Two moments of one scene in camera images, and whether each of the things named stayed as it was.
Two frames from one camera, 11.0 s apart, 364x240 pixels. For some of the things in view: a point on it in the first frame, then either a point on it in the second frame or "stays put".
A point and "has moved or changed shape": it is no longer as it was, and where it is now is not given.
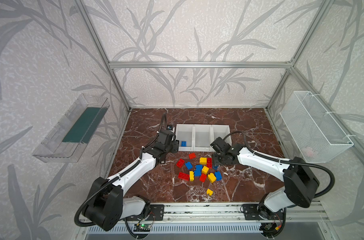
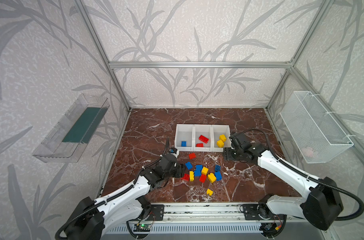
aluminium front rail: [228, 213] stays put
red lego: [180, 163] has moved or changed shape
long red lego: [183, 176] stays put
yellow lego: [205, 170] stays put
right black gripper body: [223, 157] → [228, 153]
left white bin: [185, 132] stays put
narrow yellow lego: [191, 176] stays put
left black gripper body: [172, 145] → [178, 170]
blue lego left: [188, 165] stays put
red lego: [203, 177] stays put
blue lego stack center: [198, 171] stays put
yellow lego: [203, 160] has moved or changed shape
